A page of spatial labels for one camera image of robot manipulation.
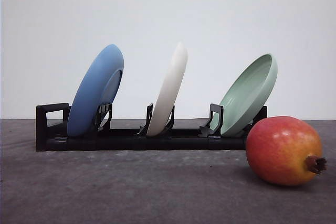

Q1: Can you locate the white plate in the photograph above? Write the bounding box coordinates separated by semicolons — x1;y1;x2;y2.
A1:
147;42;188;137

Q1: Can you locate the green plate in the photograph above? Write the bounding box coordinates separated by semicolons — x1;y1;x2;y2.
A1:
211;54;278;136

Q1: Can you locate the black plate rack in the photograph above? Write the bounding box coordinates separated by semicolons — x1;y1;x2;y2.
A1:
36;103;268;151

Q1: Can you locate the red yellow pomegranate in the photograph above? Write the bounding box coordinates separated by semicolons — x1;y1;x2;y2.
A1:
246;115;328;185

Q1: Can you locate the blue plate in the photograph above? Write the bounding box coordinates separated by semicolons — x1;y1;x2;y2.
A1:
67;44;124;137

